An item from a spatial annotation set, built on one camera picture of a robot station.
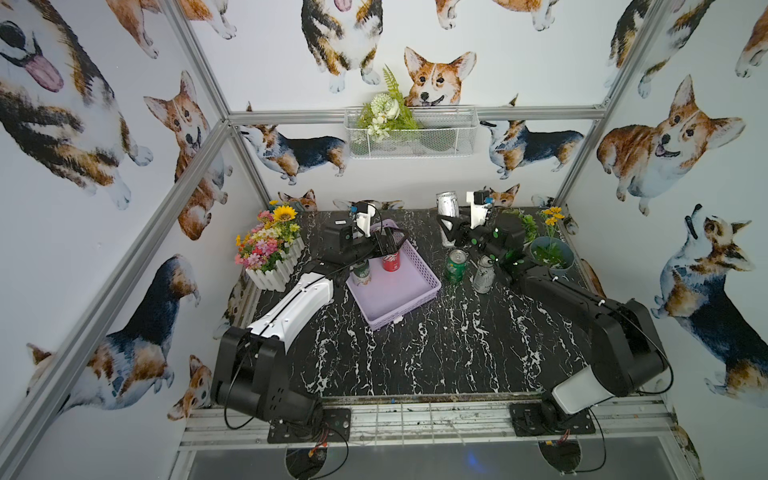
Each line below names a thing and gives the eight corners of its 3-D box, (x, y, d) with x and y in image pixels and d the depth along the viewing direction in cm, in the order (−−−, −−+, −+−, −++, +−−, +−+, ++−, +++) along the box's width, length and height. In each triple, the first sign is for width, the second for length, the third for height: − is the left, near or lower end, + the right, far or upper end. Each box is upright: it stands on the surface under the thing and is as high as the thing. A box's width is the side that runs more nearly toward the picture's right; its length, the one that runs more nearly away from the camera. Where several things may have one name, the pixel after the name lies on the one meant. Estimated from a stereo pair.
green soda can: (445, 283, 102) (449, 264, 94) (444, 267, 107) (447, 248, 98) (462, 283, 102) (468, 264, 94) (460, 267, 107) (465, 248, 98)
